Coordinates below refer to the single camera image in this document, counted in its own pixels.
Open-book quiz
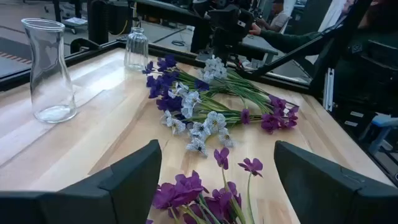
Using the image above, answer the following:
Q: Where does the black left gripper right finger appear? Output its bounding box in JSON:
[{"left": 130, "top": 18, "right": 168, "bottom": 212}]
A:
[{"left": 273, "top": 139, "right": 398, "bottom": 224}]

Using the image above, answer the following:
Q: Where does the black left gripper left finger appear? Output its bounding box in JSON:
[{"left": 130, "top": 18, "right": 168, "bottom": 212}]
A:
[{"left": 0, "top": 139, "right": 163, "bottom": 224}]

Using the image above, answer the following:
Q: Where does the white artificial flower bunch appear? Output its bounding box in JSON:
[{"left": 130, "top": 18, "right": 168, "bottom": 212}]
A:
[
  {"left": 198, "top": 55, "right": 249, "bottom": 94},
  {"left": 167, "top": 81, "right": 246, "bottom": 121},
  {"left": 160, "top": 110, "right": 262, "bottom": 158}
]

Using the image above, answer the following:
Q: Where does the blue artificial flower bunch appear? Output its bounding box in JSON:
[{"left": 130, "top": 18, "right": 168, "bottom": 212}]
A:
[
  {"left": 155, "top": 79, "right": 271, "bottom": 114},
  {"left": 145, "top": 72, "right": 268, "bottom": 110},
  {"left": 142, "top": 54, "right": 237, "bottom": 91}
]

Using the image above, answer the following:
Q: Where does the purple artificial flower bunch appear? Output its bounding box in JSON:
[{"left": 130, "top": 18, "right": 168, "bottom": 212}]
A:
[
  {"left": 217, "top": 107, "right": 299, "bottom": 135},
  {"left": 145, "top": 146, "right": 264, "bottom": 224},
  {"left": 267, "top": 94, "right": 300, "bottom": 121}
]

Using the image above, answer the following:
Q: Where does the ribbed clear glass vase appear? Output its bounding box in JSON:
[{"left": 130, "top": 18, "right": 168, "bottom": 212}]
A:
[{"left": 123, "top": 27, "right": 150, "bottom": 72}]

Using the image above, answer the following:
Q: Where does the smooth clear glass vase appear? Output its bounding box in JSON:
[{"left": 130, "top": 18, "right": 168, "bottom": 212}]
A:
[{"left": 21, "top": 17, "right": 78, "bottom": 124}]

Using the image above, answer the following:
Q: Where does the person's hand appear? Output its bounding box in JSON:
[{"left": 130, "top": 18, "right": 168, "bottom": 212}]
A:
[{"left": 248, "top": 23, "right": 262, "bottom": 36}]

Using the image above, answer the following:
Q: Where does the person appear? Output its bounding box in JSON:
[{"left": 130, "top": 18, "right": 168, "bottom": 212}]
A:
[
  {"left": 256, "top": 0, "right": 292, "bottom": 34},
  {"left": 260, "top": 0, "right": 398, "bottom": 103}
]

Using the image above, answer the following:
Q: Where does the black tower fan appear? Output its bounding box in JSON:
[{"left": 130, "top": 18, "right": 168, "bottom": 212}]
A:
[{"left": 86, "top": 0, "right": 135, "bottom": 46}]

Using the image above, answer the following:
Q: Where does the yellow floor cable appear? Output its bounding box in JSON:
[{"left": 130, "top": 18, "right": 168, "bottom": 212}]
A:
[{"left": 108, "top": 20, "right": 129, "bottom": 37}]

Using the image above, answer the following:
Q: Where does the silver aluminium bracket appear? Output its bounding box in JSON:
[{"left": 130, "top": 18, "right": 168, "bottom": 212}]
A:
[{"left": 322, "top": 67, "right": 335, "bottom": 112}]

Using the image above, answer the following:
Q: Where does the orange black striped cable cover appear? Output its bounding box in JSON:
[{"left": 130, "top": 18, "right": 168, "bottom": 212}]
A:
[{"left": 0, "top": 51, "right": 32, "bottom": 65}]

